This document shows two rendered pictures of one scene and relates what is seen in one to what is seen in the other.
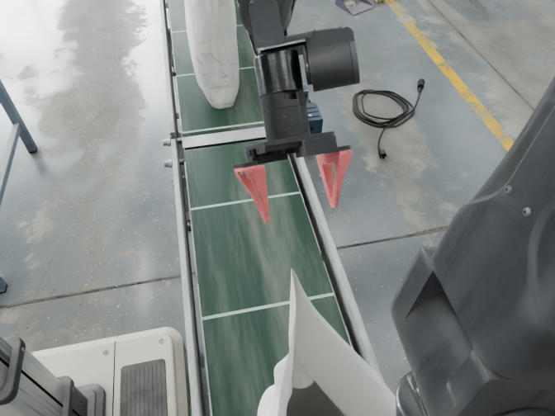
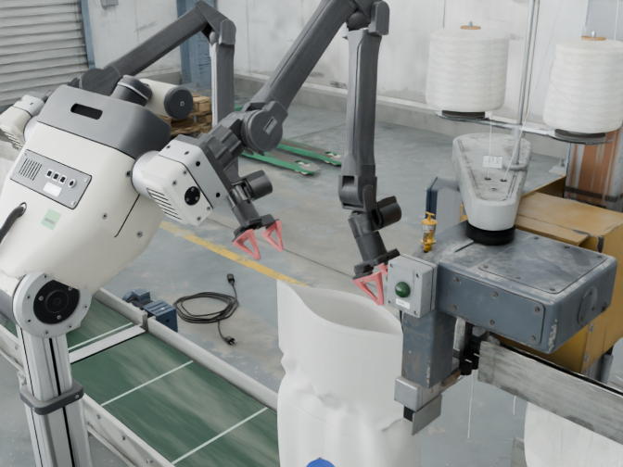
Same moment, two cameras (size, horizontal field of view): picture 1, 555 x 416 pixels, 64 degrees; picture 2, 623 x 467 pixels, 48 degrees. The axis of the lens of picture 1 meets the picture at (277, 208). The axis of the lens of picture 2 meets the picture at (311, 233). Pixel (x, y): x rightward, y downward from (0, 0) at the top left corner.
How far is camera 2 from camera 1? 1.40 m
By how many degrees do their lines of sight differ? 38
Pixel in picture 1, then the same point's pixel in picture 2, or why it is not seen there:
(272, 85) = (239, 198)
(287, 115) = (250, 209)
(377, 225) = not seen: hidden behind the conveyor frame
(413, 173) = (266, 346)
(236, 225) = (154, 399)
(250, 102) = (96, 318)
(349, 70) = (268, 185)
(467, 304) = (350, 171)
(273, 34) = (235, 177)
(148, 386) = not seen: outside the picture
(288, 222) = (197, 382)
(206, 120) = not seen: hidden behind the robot
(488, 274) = (350, 164)
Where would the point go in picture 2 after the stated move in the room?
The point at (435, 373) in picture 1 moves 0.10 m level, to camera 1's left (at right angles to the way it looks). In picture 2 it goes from (351, 188) to (313, 197)
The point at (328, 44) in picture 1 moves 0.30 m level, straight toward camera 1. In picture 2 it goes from (255, 178) to (305, 213)
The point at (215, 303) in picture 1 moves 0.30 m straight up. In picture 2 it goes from (175, 450) to (167, 369)
